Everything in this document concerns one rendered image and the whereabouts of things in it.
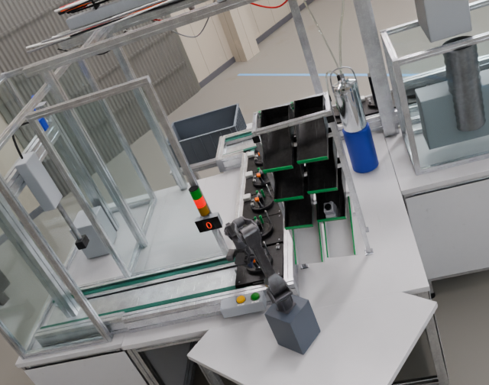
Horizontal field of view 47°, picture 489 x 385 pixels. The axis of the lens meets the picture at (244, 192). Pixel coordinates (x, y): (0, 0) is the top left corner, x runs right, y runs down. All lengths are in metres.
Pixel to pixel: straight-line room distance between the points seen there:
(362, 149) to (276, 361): 1.37
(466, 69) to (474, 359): 1.55
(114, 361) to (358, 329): 1.30
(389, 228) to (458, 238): 0.63
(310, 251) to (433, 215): 0.91
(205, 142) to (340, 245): 2.17
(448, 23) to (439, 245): 1.26
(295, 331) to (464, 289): 1.63
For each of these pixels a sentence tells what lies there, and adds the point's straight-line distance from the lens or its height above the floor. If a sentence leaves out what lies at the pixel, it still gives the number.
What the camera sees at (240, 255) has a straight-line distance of 2.53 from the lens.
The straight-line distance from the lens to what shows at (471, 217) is 3.36.
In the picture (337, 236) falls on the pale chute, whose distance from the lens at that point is 2.64.
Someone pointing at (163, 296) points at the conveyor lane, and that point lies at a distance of 2.98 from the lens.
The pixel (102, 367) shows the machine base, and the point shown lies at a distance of 3.15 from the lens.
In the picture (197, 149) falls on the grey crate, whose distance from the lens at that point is 4.59.
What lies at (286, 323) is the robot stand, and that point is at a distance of 2.34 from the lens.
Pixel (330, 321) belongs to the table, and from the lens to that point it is 2.56.
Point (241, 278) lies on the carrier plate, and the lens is 2.75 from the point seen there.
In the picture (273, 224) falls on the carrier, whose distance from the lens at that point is 3.00.
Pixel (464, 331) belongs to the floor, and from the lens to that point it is 3.54.
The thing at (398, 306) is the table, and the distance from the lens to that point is 2.54.
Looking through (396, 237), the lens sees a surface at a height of 0.86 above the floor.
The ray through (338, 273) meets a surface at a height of 0.86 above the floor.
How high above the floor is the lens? 2.71
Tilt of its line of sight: 31 degrees down
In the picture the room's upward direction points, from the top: 23 degrees counter-clockwise
